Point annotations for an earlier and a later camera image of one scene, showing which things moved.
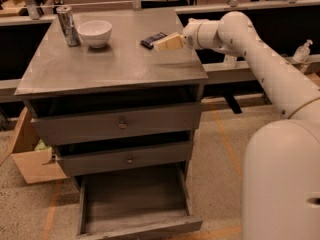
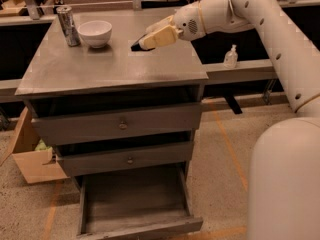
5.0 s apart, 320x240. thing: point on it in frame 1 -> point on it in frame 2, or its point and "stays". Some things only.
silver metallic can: [68, 26] stays
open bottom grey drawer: [134, 202] stays
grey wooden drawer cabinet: [122, 108] stays
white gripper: [190, 34] -> [186, 23]
